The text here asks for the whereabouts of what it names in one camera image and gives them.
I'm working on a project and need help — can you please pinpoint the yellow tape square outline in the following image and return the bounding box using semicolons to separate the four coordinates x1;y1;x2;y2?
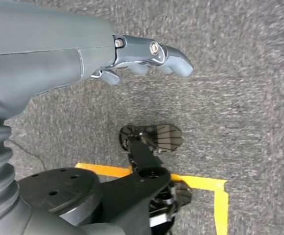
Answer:
75;162;230;235

